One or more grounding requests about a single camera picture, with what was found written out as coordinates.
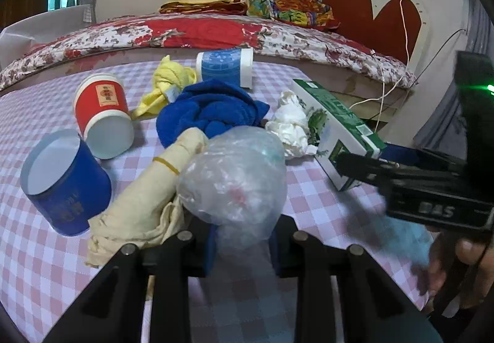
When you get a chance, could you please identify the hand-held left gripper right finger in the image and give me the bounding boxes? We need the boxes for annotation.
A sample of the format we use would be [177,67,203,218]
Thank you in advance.
[270,214,444,343]

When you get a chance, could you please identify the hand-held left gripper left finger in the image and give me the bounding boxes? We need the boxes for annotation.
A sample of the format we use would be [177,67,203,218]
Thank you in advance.
[40,217,219,343]

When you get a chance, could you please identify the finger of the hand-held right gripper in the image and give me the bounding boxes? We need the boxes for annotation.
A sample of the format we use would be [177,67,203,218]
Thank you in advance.
[336,152,391,189]

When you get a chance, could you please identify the green and white carton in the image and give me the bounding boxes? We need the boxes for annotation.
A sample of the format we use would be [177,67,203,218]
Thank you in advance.
[289,78,387,192]

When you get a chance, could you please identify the clear plastic bag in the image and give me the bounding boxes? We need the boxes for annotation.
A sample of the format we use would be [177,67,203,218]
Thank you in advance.
[177,126,288,242]

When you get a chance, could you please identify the blue towel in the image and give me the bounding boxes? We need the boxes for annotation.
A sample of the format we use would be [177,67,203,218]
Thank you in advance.
[156,80,271,150]

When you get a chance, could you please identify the yellow cloth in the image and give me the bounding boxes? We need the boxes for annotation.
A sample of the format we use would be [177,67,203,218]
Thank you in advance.
[131,55,200,121]

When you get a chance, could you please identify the person's right hand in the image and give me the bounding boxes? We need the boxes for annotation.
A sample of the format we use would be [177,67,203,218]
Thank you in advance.
[428,230,494,313]

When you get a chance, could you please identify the crumpled white tissue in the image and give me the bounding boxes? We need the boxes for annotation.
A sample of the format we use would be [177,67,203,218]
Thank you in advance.
[265,90,319,159]

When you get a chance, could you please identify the beige rolled cloth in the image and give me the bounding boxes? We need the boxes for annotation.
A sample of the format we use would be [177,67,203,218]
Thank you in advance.
[85,128,212,270]

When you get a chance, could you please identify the yellow rubber band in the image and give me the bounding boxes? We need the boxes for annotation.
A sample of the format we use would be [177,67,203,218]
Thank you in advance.
[152,157,181,176]

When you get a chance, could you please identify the dark blue paper cup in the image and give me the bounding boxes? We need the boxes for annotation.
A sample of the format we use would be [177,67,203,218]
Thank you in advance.
[20,129,113,237]

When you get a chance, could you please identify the red heart-shaped headboard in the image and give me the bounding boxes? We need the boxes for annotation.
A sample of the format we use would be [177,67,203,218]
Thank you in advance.
[303,0,431,71]

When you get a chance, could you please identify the light blue patterned cup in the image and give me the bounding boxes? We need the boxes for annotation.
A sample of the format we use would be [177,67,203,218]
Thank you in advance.
[195,48,254,90]

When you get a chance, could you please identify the colourful patterned pillow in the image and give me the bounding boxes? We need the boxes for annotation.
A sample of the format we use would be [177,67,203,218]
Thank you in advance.
[245,0,340,32]

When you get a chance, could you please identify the red paper cup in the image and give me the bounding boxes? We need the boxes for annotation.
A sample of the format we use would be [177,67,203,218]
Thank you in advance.
[73,73,135,160]

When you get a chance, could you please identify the red floral quilt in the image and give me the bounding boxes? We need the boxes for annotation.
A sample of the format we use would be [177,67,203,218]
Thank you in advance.
[0,12,419,93]

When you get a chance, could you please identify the folded yellow red blanket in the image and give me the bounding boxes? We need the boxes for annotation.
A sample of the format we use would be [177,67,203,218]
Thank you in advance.
[159,0,248,16]

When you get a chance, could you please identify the white covered furniture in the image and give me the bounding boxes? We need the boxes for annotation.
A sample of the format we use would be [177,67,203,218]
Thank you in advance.
[0,4,95,70]

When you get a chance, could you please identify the wooden bedside frame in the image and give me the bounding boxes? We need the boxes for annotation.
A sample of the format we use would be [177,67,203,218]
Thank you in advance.
[335,71,414,133]

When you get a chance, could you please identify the thin black wall cable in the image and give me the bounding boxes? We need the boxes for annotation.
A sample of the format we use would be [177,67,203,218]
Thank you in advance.
[365,28,468,124]

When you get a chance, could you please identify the white hanging cable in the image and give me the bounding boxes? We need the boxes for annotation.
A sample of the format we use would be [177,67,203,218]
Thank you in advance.
[349,0,415,133]

